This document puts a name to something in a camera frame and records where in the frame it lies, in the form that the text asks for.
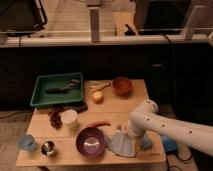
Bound blue-grey cloth towel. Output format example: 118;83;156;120
107;132;136;158

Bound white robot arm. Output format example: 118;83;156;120
127;100;213;157

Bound white paper cup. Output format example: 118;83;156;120
60;110;78;129

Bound small steel cup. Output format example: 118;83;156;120
41;141;56;157

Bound blue plastic cup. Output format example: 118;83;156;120
18;134;37;151

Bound brown wooden bowl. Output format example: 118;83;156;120
112;77;132;95

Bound black rectangular object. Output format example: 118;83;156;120
63;102;88;113

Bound red chili pepper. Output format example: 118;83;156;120
86;121;111;128

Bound silver fork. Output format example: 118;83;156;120
116;124;122;133

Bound green plastic tray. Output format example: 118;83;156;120
30;72;84;108

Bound purple bowl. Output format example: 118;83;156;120
76;127;106;158

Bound bunch of dark grapes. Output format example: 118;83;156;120
48;108;62;129

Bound blue sponge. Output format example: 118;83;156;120
140;133;153;150

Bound black monitor right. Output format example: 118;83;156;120
133;0;191;35

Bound black monitor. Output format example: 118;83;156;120
0;0;48;37
133;0;191;35

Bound blue box on floor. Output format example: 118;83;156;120
161;136;178;153

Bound black monitor left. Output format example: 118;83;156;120
0;0;48;37

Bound grey vertical post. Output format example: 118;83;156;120
89;7;100;42

